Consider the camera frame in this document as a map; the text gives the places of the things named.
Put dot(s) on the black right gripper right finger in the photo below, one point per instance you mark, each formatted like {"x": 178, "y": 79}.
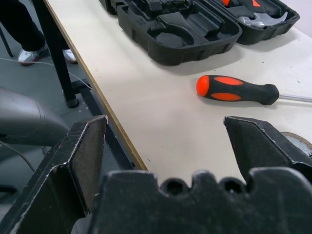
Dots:
{"x": 263, "y": 146}

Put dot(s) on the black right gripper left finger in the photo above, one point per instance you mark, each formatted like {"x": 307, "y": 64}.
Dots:
{"x": 56, "y": 185}

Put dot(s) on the grey tape roll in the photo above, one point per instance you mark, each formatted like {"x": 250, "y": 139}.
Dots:
{"x": 301, "y": 143}

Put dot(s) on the black plastic tool case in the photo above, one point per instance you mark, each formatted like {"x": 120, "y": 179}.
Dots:
{"x": 170, "y": 54}

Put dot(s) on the grey rounded robot body shell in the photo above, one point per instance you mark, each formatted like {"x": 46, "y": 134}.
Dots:
{"x": 26, "y": 117}

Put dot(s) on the black table leg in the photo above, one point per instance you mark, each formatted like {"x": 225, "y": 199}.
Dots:
{"x": 58, "y": 61}

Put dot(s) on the white sneaker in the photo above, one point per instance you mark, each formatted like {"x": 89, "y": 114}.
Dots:
{"x": 70, "y": 55}
{"x": 28, "y": 56}

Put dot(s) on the thin black chair leg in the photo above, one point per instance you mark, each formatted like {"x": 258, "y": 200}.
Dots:
{"x": 6, "y": 41}

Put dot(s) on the person in black trousers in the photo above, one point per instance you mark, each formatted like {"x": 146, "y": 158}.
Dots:
{"x": 19, "y": 24}

